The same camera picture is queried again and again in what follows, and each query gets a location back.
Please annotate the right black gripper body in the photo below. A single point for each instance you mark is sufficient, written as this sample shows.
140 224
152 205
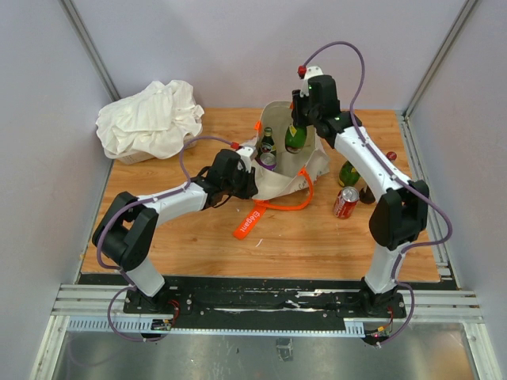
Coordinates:
305 113

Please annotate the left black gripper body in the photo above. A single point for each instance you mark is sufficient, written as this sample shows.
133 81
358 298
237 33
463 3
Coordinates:
240 186

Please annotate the green bottle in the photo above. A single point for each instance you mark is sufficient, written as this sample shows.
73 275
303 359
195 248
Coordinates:
267 144
348 175
295 139

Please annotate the purple soda can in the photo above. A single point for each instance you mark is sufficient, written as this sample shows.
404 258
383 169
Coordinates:
267 161

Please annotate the beige canvas tote bag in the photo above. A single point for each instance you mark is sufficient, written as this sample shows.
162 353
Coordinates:
290 172

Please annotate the green bottle front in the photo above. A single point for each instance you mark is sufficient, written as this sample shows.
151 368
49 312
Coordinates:
348 175

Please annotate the red cola can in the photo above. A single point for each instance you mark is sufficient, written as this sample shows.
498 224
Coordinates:
346 202

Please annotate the dark cola glass bottle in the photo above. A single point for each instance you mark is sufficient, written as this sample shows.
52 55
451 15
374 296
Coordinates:
366 195

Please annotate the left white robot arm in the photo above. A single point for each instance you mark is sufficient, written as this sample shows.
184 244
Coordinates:
126 231

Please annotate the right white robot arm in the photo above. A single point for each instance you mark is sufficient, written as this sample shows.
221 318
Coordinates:
401 210

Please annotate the crumpled white cloth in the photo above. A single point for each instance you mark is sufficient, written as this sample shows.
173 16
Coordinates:
155 121

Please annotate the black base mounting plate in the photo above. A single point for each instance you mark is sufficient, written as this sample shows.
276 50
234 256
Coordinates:
266 305

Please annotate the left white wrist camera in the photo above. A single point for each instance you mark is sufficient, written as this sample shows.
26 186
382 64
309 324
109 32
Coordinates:
247 154

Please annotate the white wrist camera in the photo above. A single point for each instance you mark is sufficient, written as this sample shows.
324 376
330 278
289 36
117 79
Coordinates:
305 74
247 154

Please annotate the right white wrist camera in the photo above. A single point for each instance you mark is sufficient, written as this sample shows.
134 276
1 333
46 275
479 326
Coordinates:
305 74

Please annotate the aluminium rail frame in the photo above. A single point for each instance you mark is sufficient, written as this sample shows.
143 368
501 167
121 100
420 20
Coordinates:
100 309

